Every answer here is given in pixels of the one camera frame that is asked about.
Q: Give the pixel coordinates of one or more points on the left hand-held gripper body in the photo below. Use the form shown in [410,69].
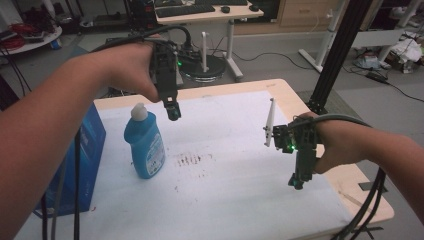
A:
[166,73]

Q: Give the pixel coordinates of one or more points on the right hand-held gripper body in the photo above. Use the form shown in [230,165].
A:
[304,140]

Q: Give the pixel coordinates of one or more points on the person's left hand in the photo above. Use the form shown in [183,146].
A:
[130,68]

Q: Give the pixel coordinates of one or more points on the person's right hand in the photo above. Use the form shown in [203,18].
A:
[340,145]

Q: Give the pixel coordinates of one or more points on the blue dish soap bottle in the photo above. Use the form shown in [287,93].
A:
[146,146]

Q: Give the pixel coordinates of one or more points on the round black floor base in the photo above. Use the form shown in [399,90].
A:
[216,68]

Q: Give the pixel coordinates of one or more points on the black keyboard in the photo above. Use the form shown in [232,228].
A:
[185,10]
[221,2]

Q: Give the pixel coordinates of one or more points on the black tape strip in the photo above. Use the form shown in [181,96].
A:
[370,186]
[368,230]

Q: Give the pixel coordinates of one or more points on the white table mat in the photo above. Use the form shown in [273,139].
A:
[226,193]

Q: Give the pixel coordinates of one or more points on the white office desk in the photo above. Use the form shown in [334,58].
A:
[213,15]

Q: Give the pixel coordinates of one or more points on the black computer mouse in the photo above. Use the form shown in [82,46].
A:
[225,9]
[254,7]

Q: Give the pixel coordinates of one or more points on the blue cardboard box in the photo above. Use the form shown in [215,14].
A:
[88,156]

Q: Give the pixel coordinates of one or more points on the black power adapter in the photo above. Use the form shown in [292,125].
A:
[376,76]

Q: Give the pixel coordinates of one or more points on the wooden cabinet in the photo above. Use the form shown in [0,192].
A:
[310,13]

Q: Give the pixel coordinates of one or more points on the pile of white clutter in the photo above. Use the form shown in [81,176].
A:
[405,50]

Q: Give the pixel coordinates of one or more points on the round white table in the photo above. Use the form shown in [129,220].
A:
[31,41]

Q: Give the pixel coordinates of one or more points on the black aluminium frame post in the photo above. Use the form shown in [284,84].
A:
[340,50]

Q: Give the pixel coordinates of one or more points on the white desk leg frame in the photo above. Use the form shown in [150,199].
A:
[325,40]

